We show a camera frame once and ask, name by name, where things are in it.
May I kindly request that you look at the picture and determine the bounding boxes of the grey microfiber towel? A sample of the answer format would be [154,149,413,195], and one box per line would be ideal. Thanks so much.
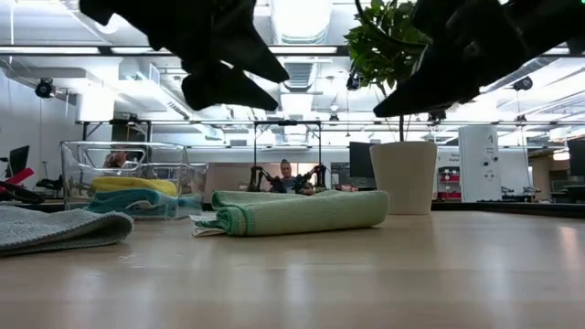
[0,205,134,257]

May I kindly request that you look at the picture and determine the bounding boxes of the green microfiber towel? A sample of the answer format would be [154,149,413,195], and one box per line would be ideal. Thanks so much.
[190,189,390,238]

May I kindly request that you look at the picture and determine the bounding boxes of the black background rig frame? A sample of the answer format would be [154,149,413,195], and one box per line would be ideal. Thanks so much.
[253,120,324,193]

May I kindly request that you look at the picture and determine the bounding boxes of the clear plastic bin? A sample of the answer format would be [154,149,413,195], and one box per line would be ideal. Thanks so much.
[59,140,209,219]

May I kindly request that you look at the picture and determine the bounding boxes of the teal fluffy microfiber towel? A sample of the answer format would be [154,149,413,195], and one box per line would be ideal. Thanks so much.
[86,198,205,218]

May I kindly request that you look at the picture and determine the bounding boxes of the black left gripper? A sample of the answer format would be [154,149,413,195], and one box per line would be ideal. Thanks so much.
[80,0,292,111]

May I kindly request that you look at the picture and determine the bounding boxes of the red storage bins shelf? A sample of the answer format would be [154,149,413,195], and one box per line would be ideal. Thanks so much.
[437,165,463,202]

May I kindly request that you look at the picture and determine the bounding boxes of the light blue teal-edged towel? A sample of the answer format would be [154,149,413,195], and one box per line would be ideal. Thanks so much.
[93,189,205,209]

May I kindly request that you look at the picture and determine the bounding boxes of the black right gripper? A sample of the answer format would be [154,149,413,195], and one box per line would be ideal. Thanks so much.
[373,0,534,119]

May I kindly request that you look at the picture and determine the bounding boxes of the person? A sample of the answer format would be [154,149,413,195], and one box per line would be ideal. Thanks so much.
[103,148,133,169]
[272,158,316,196]

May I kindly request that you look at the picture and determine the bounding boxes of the background robot arms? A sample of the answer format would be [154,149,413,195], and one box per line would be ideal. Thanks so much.
[246,164,329,196]

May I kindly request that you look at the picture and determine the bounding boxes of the red tool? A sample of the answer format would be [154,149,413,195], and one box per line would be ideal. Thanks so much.
[0,167,37,189]

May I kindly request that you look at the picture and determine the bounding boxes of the black monitor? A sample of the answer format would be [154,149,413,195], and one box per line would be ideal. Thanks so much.
[5,145,31,179]
[568,139,585,178]
[349,141,377,180]

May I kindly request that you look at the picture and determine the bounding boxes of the yellow microfiber towel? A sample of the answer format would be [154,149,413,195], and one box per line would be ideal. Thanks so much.
[92,176,178,197]

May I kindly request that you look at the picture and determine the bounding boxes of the potted green plant white pot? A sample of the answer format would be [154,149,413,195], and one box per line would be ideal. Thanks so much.
[343,0,439,216]

